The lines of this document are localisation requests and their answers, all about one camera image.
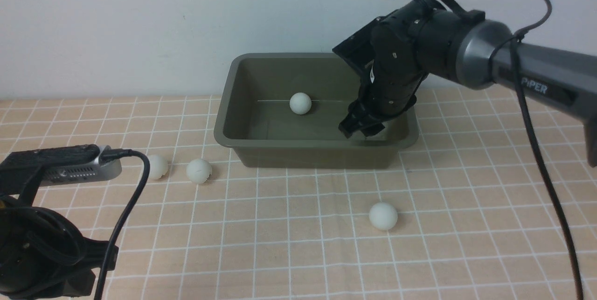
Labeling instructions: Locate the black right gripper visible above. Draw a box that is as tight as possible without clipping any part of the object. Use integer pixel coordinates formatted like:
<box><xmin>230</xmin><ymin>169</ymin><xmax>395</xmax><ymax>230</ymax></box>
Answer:
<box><xmin>339</xmin><ymin>15</ymin><xmax>426</xmax><ymax>139</ymax></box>

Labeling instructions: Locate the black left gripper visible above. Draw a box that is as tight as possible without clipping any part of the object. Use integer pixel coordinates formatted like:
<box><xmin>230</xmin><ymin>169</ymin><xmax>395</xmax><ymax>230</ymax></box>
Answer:
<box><xmin>0</xmin><ymin>195</ymin><xmax>109</xmax><ymax>299</ymax></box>

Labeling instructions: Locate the white ball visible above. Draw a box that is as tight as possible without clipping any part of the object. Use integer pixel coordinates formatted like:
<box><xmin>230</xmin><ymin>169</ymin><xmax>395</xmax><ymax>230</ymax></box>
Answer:
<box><xmin>368</xmin><ymin>202</ymin><xmax>398</xmax><ymax>230</ymax></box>
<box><xmin>186</xmin><ymin>158</ymin><xmax>213</xmax><ymax>185</ymax></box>
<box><xmin>289</xmin><ymin>92</ymin><xmax>312</xmax><ymax>115</ymax></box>
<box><xmin>148</xmin><ymin>154</ymin><xmax>170</xmax><ymax>181</ymax></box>

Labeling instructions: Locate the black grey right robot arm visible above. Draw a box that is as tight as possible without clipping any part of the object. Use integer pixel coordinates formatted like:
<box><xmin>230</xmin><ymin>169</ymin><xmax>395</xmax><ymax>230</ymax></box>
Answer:
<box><xmin>333</xmin><ymin>0</ymin><xmax>597</xmax><ymax>167</ymax></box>

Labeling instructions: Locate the olive green plastic bin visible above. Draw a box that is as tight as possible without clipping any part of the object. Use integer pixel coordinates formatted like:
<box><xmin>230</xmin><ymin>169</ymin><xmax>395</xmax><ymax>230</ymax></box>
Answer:
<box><xmin>214</xmin><ymin>53</ymin><xmax>420</xmax><ymax>169</ymax></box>

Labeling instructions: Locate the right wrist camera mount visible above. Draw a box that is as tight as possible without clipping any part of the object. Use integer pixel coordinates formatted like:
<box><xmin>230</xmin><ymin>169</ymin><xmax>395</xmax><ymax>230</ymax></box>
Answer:
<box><xmin>332</xmin><ymin>16</ymin><xmax>386</xmax><ymax>77</ymax></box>

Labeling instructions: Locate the black left camera cable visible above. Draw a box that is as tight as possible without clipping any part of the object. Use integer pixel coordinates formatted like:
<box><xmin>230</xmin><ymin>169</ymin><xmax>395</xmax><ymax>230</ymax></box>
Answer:
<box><xmin>92</xmin><ymin>149</ymin><xmax>151</xmax><ymax>300</ymax></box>

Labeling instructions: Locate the black camera cable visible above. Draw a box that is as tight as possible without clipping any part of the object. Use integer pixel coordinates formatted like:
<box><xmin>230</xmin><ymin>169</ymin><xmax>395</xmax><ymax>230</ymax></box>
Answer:
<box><xmin>402</xmin><ymin>0</ymin><xmax>584</xmax><ymax>300</ymax></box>
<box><xmin>92</xmin><ymin>149</ymin><xmax>151</xmax><ymax>300</ymax></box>

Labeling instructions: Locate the black right camera cable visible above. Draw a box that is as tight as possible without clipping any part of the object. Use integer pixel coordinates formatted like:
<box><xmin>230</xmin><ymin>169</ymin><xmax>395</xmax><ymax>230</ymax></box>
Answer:
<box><xmin>402</xmin><ymin>0</ymin><xmax>584</xmax><ymax>300</ymax></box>

